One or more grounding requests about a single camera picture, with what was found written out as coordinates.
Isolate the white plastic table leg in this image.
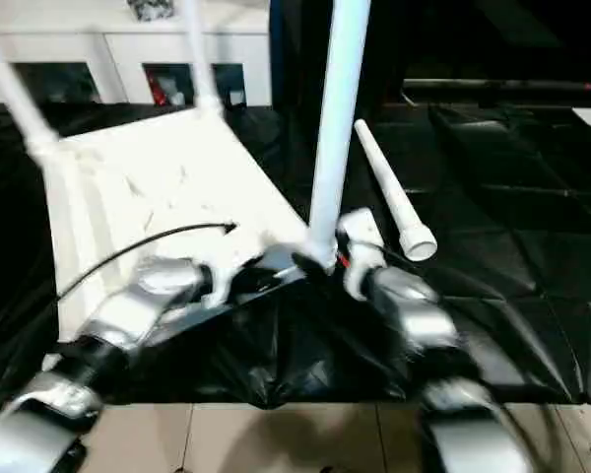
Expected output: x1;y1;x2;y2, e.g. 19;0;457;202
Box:
0;22;61;155
353;118;439;263
303;0;374;268
180;0;227;118

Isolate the dark long metal bar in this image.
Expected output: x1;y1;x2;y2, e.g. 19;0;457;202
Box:
402;77;591;108

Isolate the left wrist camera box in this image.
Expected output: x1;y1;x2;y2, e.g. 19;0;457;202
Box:
198;244;263;307

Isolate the white cabinet with glass doors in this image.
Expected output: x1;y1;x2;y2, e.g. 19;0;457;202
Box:
0;0;273;108

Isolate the white plastic table top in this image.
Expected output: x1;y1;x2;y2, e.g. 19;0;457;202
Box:
26;105;337;357

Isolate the black mat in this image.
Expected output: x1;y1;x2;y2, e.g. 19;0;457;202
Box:
0;101;591;410

